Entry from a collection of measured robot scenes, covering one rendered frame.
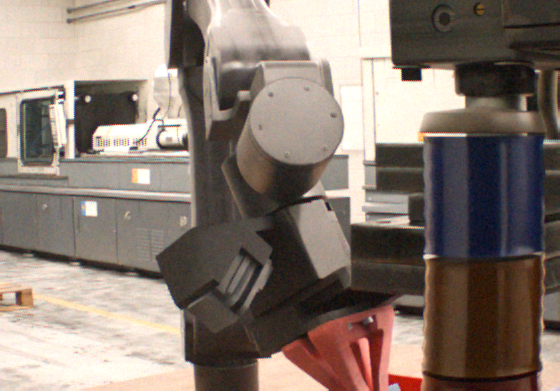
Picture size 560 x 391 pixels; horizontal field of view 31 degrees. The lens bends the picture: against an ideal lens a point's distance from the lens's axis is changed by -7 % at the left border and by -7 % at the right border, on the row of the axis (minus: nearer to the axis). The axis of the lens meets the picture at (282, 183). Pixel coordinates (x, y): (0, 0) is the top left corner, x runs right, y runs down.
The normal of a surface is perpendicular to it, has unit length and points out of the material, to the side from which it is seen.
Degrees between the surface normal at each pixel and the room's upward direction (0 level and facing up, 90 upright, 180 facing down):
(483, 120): 72
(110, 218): 90
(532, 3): 90
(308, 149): 67
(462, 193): 76
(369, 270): 90
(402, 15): 90
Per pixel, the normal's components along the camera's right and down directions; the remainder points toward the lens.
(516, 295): 0.33, -0.20
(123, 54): -0.73, 0.04
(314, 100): 0.17, -0.34
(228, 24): 0.07, -0.87
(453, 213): -0.62, -0.19
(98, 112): 0.68, 0.02
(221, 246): 0.62, -0.46
